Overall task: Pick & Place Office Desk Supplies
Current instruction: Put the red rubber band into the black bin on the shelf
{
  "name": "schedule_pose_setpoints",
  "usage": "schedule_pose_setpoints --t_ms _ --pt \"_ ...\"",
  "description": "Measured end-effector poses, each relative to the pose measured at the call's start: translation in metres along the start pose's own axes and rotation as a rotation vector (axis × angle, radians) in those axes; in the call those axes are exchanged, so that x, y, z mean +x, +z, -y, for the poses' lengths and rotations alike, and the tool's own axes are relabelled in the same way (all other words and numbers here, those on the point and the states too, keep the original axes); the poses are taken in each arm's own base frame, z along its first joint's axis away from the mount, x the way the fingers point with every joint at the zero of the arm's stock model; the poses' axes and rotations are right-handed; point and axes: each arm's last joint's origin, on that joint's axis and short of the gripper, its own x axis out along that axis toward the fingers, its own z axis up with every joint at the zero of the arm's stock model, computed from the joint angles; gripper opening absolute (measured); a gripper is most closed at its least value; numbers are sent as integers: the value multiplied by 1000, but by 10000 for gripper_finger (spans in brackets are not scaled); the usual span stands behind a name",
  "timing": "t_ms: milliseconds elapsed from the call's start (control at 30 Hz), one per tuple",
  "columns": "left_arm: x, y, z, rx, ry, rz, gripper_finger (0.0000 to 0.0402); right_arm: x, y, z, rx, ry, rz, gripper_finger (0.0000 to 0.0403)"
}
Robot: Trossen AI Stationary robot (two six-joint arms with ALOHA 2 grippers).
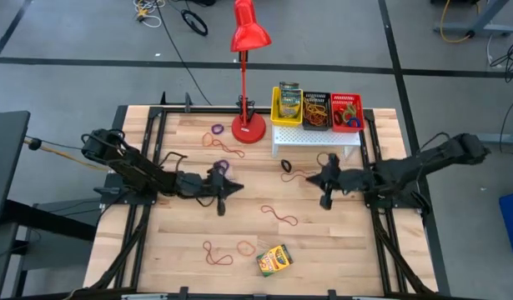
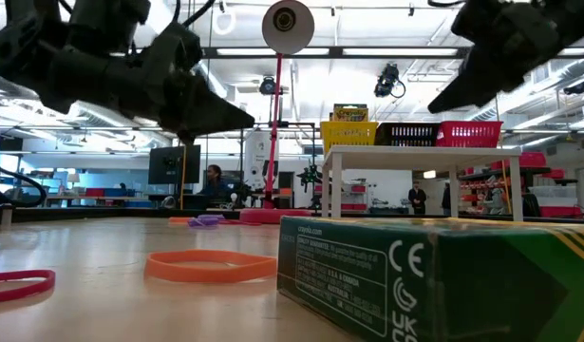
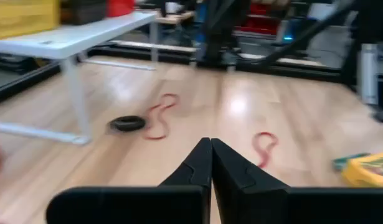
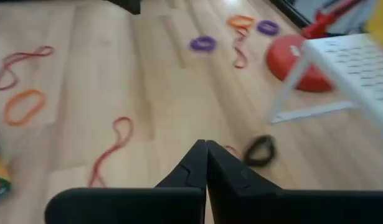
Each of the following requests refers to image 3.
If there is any red rubber band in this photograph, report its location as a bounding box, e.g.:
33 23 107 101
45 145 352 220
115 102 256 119
252 131 279 169
143 92 180 141

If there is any red plastic basket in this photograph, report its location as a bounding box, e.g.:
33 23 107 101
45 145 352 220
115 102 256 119
106 0 136 18

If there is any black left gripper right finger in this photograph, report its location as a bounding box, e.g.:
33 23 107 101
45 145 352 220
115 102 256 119
211 138 383 224

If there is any wooden background desk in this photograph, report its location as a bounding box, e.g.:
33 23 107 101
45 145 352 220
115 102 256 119
156 11 196 26

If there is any shelf with red bins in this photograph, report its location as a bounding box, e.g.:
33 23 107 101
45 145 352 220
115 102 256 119
234 2 281 35

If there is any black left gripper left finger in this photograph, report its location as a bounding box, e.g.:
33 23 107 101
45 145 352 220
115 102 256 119
46 138 213 224

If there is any black coil keychain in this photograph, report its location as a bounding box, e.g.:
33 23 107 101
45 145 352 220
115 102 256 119
108 115 147 133

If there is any yellow plastic basket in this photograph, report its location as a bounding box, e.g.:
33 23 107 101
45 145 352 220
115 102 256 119
0 0 60 40

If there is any silver aluminium post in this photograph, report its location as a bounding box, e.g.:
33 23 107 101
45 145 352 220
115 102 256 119
357 43 381 106

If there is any Crayola crayon box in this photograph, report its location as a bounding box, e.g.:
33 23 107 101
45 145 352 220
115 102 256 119
333 151 383 188

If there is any white perforated riser shelf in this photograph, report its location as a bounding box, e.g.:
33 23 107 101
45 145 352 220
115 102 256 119
0 11 158 146

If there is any black plastic basket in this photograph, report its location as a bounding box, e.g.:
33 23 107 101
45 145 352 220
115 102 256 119
60 0 107 26

